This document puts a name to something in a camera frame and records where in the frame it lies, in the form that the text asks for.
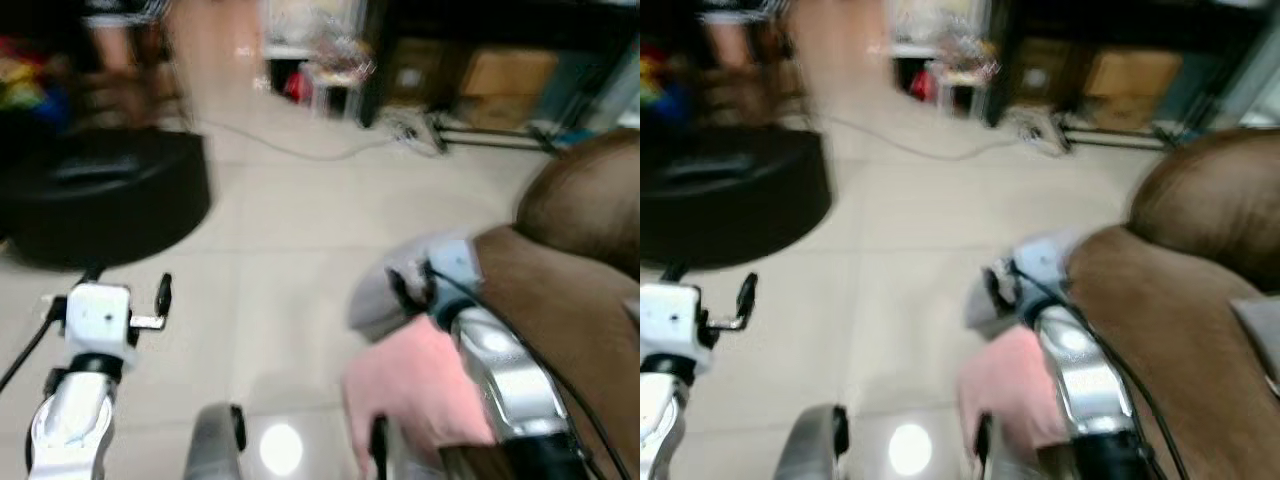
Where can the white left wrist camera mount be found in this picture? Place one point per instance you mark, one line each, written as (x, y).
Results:
(668, 318)
(98, 318)

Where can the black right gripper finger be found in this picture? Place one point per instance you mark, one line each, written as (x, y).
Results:
(163, 293)
(746, 292)

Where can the large brown cardboard box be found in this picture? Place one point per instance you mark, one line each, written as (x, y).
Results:
(508, 85)
(1132, 85)

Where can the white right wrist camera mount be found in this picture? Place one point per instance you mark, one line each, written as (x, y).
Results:
(1045, 265)
(455, 268)

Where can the grey sofa cushion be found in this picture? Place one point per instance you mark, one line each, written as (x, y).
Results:
(1262, 340)

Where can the small brown cardboard box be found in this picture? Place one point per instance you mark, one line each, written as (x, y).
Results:
(1040, 75)
(415, 75)

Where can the colourful toy pile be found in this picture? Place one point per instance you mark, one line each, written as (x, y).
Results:
(30, 85)
(662, 85)

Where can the black shelf cabinet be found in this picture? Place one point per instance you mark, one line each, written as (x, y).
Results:
(500, 25)
(1130, 25)

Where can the white power strip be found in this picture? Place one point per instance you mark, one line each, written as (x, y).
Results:
(1035, 128)
(412, 130)

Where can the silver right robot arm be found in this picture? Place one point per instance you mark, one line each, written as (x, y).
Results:
(1085, 385)
(505, 385)

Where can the small white stool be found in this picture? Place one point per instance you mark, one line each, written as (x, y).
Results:
(960, 85)
(335, 88)

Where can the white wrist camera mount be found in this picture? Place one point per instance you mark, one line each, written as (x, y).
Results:
(98, 318)
(1045, 265)
(668, 318)
(455, 268)

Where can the pink and grey pillow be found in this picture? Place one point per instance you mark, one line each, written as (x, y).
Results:
(410, 385)
(1000, 385)

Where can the grey robot leg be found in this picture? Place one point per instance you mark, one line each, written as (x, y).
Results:
(812, 445)
(212, 445)

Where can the person legs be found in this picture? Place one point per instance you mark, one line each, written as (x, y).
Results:
(125, 60)
(745, 60)

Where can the brown leather sofa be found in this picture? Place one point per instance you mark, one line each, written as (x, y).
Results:
(570, 300)
(1180, 330)

